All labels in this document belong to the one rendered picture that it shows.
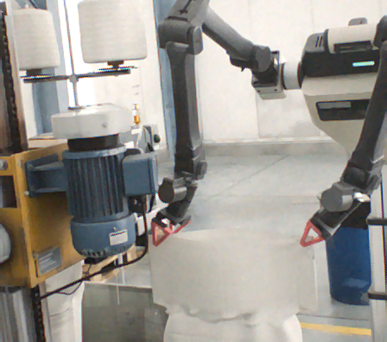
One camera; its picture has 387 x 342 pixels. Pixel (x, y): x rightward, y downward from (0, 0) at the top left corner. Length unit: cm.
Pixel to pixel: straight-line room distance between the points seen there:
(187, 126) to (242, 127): 867
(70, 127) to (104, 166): 12
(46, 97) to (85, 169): 638
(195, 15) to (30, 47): 44
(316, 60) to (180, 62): 52
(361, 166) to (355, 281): 242
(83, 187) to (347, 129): 92
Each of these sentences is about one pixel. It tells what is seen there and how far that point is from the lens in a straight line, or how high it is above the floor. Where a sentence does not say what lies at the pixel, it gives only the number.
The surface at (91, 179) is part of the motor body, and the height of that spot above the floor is 127.
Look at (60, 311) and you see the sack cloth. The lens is 206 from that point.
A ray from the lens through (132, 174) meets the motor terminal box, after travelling 144.
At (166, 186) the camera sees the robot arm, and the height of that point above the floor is 119.
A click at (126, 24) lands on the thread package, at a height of 161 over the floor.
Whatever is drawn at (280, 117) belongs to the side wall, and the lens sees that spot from 1008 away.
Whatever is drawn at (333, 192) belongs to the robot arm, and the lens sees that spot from 154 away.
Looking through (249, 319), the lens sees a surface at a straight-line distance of 174.
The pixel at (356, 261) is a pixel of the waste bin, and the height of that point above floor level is 28.
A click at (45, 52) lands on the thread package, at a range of 171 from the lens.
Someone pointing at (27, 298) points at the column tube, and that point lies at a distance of 162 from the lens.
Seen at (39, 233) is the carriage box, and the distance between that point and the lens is 155.
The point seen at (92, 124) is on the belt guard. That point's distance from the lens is 140.
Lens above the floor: 150
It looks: 7 degrees down
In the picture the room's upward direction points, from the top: 5 degrees counter-clockwise
